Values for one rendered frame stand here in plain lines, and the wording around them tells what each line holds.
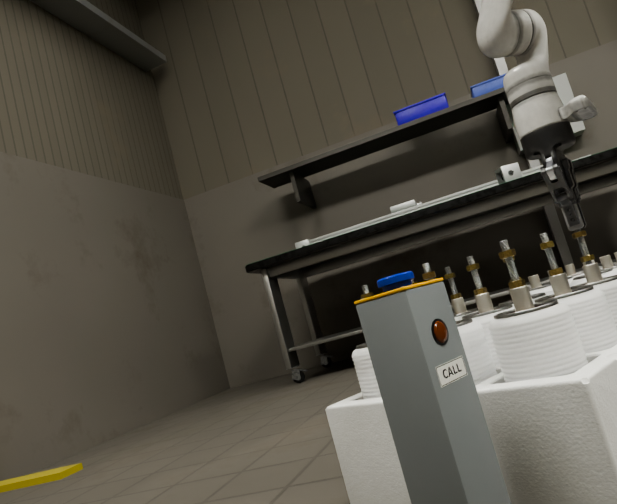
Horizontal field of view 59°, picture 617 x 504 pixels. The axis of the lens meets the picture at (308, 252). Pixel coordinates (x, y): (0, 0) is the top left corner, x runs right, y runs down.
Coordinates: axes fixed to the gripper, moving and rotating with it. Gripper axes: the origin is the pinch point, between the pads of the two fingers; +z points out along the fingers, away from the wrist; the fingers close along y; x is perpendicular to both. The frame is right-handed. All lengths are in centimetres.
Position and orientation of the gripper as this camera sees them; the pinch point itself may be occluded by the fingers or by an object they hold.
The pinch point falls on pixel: (574, 217)
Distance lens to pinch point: 93.5
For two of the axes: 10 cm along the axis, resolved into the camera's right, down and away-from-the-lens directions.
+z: 2.6, 9.6, -1.3
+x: 7.7, -2.9, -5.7
